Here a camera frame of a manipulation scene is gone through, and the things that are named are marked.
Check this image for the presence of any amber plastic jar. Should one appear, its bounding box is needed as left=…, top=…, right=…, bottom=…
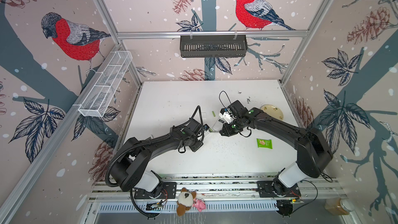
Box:
left=324, top=198, right=354, bottom=216

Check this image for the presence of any black wire wall basket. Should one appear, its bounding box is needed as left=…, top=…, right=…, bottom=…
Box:
left=180, top=35, right=248, bottom=58

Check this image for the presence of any black base cable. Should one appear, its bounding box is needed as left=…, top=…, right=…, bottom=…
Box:
left=130, top=189, right=164, bottom=219
left=290, top=178, right=319, bottom=215

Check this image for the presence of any brown white plush dog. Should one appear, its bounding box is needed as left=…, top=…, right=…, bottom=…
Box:
left=177, top=187, right=197, bottom=216

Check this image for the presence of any pink plush toy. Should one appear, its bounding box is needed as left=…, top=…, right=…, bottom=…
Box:
left=193, top=198, right=206, bottom=212

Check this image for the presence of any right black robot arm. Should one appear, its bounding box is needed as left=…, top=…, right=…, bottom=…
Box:
left=219, top=101, right=332, bottom=196

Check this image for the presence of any black left base cable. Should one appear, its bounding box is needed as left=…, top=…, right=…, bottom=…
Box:
left=130, top=189, right=164, bottom=219

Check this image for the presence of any black right base cable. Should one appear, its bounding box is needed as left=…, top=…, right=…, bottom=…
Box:
left=290, top=178, right=319, bottom=215

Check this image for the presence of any cream ceramic plate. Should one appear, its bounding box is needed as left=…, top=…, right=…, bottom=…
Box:
left=260, top=104, right=284, bottom=120

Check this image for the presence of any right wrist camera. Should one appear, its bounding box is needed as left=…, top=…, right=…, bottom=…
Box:
left=219, top=107, right=234, bottom=124

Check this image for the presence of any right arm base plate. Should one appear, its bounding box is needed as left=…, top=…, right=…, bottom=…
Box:
left=256, top=180, right=301, bottom=198

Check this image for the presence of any green snack packet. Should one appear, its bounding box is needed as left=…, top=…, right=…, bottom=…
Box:
left=257, top=139, right=273, bottom=149

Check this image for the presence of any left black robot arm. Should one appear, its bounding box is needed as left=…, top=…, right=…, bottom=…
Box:
left=104, top=106, right=209, bottom=198

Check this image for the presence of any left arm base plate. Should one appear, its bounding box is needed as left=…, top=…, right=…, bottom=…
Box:
left=134, top=182, right=177, bottom=200

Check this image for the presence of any white wire wall basket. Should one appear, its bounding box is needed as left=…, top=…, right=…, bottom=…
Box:
left=78, top=51, right=132, bottom=118

